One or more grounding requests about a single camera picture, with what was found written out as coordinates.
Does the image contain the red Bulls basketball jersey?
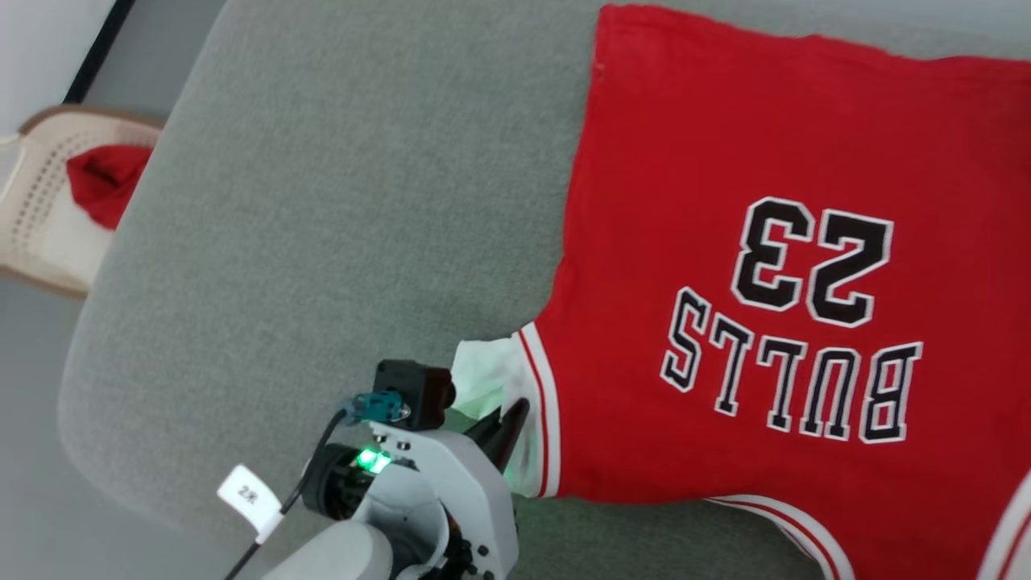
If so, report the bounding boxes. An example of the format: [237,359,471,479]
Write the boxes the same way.
[449,4,1031,580]

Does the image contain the white cable label tag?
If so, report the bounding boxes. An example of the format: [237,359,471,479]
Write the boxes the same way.
[216,464,284,545]

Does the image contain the grey fabric-covered table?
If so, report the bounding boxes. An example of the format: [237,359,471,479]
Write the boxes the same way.
[56,0,1031,580]

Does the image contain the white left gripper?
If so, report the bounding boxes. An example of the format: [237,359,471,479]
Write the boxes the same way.
[354,397,532,580]

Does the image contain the beige perforated laundry basket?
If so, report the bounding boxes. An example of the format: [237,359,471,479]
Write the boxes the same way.
[0,105,166,299]

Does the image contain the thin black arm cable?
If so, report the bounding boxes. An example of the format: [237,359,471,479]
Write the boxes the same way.
[222,393,404,580]

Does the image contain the black wall strip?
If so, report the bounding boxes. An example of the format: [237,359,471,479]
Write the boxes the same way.
[63,0,136,106]

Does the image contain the red garment in basket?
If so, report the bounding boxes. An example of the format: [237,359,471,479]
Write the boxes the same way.
[66,143,154,231]

